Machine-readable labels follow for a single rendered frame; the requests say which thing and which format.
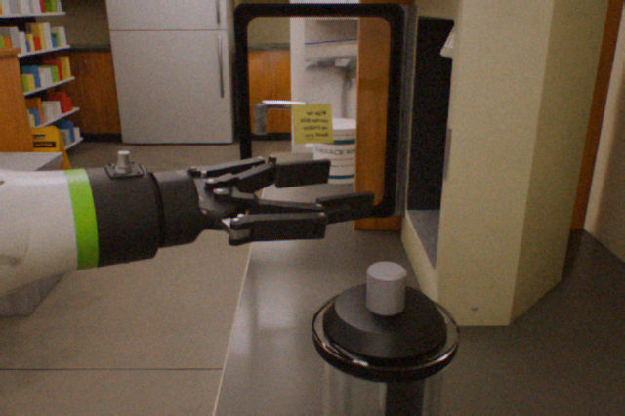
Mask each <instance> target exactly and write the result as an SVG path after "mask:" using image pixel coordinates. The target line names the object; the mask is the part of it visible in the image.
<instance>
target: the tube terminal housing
mask: <svg viewBox="0 0 625 416"><path fill-rule="evenodd" d="M608 3H609V2H608V0H415V4H414V5H417V14H416V29H415V45H414V61H413V77H412V92H411V108H410V124H409V140H408V155H407V172H406V186H407V173H408V157H409V142H410V126H411V111H412V95H413V80H414V64H415V49H416V32H417V23H418V20H454V23H455V40H454V52H453V63H452V74H451V86H450V97H449V108H448V119H447V126H448V127H449V128H450V129H451V140H450V152H449V162H448V173H447V180H446V179H445V178H444V177H443V176H442V178H443V188H442V199H441V210H440V222H439V234H438V245H437V265H436V269H435V270H433V268H432V266H431V264H430V262H429V260H428V257H427V255H426V253H425V251H424V249H423V247H422V245H421V243H420V241H419V238H418V236H417V234H416V233H415V231H414V229H413V227H412V226H411V223H410V221H409V219H408V217H407V215H406V211H416V210H406V208H407V188H406V203H405V219H404V218H403V216H402V232H401V240H402V242H403V245H404V247H405V252H406V255H407V257H408V260H409V262H410V265H411V267H412V269H413V271H414V273H415V275H416V278H417V280H418V283H419V285H420V288H421V290H422V293H424V294H425V295H426V296H428V297H429V298H430V299H431V300H433V301H435V302H437V304H440V305H442V306H443V307H445V308H446V309H447V310H448V311H449V312H450V313H451V314H452V315H453V317H454V318H455V320H456V321H457V324H458V326H494V325H509V324H511V323H513V322H514V321H515V320H516V319H518V318H519V317H520V316H521V314H522V313H524V312H525V311H526V310H527V309H528V308H530V307H531V306H532V305H533V304H534V303H535V302H536V301H538V300H539V299H540V298H541V297H542V296H543V295H545V294H546V293H547V292H548V291H549V289H551V288H553V287H554V286H555V285H556V284H557V283H559V282H560V281H561V280H562V275H563V265H564V259H565V254H566V248H567V243H568V238H569V232H570V226H571V222H572V216H573V210H574V204H575V199H576V194H577V189H578V177H579V172H580V166H581V161H582V155H583V150H584V145H585V139H586V134H587V129H588V123H589V117H590V111H591V106H592V101H593V96H594V90H595V79H596V74H597V68H598V63H599V57H600V52H601V46H602V42H603V36H604V26H605V21H606V15H607V9H608Z"/></svg>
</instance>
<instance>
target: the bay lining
mask: <svg viewBox="0 0 625 416"><path fill-rule="evenodd" d="M454 26H455V23H454V20H418V23H417V32H416V49H415V64H414V80H413V95H412V111H411V126H410V142H409V157H408V173H407V208H406V210H441V199H442V188H443V178H442V172H443V160H444V150H445V138H446V126H447V119H448V108H449V97H450V86H451V74H452V63H453V58H450V57H443V56H441V55H440V52H441V50H442V48H443V46H444V44H445V42H446V40H447V38H448V36H449V34H450V32H451V30H452V29H453V27H454Z"/></svg>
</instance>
